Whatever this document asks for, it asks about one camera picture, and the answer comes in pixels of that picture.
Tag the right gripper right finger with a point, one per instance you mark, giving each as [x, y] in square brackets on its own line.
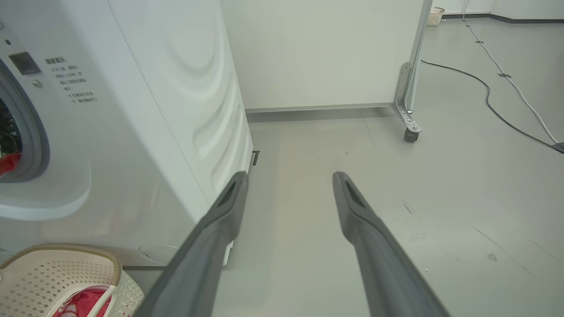
[387, 264]

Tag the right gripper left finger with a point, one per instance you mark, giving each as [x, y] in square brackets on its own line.
[198, 255]

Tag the red garment with white trim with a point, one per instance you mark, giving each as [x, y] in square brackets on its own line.
[81, 304]

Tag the white washing machine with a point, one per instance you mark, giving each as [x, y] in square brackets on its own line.
[154, 110]

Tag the cream perforated laundry basket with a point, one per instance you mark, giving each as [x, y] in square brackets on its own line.
[35, 277]

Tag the small cream background basket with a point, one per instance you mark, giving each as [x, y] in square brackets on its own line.
[435, 16]

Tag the white partition panel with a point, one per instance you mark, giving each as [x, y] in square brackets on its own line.
[317, 53]

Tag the metal bracket with caster wheel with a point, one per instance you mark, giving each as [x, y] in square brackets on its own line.
[407, 110]

